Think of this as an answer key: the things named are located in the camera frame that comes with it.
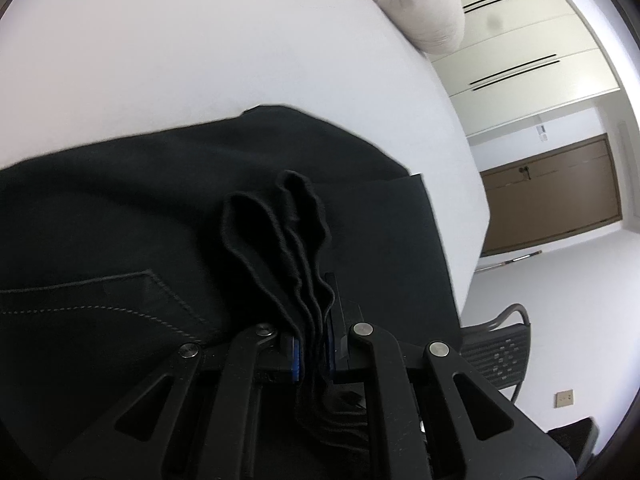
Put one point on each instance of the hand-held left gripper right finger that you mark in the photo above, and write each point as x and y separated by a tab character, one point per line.
331	355

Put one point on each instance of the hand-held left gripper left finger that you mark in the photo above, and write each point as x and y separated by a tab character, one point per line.
296	360

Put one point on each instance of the black pants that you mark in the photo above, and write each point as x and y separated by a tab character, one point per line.
150	210

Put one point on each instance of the black mesh chair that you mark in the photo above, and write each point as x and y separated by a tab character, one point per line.
495	350

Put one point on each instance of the dark seat cushion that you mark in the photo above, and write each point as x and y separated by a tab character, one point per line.
575	440

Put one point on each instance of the brown wooden door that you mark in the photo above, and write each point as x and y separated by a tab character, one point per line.
550	200

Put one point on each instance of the bed with white sheet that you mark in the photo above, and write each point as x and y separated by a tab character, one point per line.
200	35

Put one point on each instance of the white wardrobe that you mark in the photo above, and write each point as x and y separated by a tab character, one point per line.
525	35

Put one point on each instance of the wall socket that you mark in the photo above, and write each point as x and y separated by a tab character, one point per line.
564	398

